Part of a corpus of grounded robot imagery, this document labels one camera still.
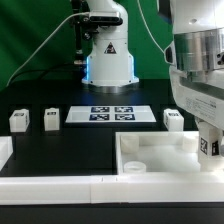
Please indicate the white fiducial marker plate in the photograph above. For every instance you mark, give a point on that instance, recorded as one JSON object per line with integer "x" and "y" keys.
{"x": 110, "y": 114}

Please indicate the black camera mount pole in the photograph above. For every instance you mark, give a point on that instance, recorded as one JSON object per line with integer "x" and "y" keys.
{"x": 83, "y": 28}

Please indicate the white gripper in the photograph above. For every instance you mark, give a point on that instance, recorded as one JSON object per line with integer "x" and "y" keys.
{"x": 203, "y": 100}

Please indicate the white square tabletop part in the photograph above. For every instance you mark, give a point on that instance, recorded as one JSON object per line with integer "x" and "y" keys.
{"x": 166, "y": 152}

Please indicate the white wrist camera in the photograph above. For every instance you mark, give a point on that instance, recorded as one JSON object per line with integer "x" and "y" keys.
{"x": 169, "y": 54}

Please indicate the white U-shaped obstacle fence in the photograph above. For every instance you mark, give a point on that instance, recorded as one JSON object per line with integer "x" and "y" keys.
{"x": 153, "y": 187}

